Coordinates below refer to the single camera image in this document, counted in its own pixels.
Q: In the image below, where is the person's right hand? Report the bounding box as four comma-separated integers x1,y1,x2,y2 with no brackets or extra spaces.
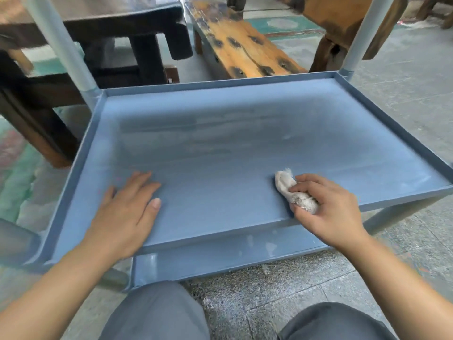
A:
288,173,369,250

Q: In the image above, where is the person's left hand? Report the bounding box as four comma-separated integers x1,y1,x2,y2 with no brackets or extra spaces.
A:
82,171,163,261

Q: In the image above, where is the white cleaning rag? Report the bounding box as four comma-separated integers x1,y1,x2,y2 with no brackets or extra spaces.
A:
275,168,320,214

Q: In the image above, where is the person's right forearm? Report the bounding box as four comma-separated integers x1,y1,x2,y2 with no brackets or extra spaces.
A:
331,232,453,340

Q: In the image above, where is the person's left forearm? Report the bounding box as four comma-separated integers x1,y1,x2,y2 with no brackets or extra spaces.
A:
0,241,119,340

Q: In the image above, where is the person's left leg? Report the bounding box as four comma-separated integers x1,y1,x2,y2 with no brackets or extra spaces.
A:
99,281,211,340

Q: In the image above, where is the person's leg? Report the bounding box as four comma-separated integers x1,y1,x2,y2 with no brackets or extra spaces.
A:
99,281,211,340
278,302,399,340

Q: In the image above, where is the blue-grey plastic utility cart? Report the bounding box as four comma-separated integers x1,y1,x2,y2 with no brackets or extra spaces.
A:
0,0,453,293

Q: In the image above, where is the person's right leg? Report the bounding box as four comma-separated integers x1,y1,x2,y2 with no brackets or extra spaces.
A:
278,302,399,340

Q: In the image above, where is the dark wooden table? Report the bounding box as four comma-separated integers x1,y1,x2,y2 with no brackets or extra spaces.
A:
0,0,194,169

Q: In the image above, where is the worn light wooden bench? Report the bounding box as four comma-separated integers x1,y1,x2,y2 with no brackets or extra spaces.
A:
184,0,308,80

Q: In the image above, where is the brown wooden chair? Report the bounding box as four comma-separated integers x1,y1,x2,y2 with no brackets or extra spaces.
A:
269,0,408,73

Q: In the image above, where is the brown wooden stool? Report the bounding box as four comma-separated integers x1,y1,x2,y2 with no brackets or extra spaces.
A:
400,0,453,30

